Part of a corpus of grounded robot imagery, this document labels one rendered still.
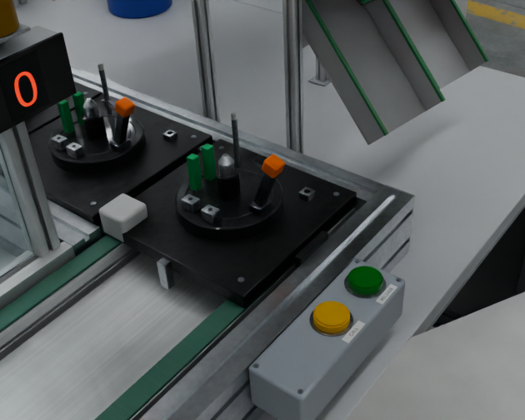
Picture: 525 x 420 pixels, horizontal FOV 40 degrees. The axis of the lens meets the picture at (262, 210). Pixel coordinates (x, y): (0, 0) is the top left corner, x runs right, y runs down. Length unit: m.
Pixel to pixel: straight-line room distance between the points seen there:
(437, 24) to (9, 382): 0.83
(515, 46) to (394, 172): 2.55
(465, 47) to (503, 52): 2.41
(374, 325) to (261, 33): 0.98
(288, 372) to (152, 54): 1.00
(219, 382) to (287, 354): 0.08
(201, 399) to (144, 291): 0.22
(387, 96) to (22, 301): 0.57
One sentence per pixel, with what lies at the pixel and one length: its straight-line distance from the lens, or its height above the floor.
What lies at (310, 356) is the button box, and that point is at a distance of 0.77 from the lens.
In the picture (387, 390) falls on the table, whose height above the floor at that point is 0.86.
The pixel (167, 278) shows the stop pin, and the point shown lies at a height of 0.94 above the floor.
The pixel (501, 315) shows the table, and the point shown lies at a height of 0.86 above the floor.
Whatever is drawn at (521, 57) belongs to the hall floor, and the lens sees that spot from 3.61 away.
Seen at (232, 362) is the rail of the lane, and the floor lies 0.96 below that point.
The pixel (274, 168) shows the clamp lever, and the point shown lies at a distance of 0.84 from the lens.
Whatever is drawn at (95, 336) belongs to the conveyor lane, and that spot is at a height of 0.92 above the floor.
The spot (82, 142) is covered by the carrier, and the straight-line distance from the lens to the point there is 1.08.
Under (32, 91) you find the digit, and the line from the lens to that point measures 0.79.
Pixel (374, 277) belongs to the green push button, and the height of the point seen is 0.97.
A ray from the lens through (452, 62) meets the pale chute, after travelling 1.22.
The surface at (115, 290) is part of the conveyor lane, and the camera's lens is 0.93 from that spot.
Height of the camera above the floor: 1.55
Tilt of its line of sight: 38 degrees down
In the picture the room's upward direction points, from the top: 3 degrees counter-clockwise
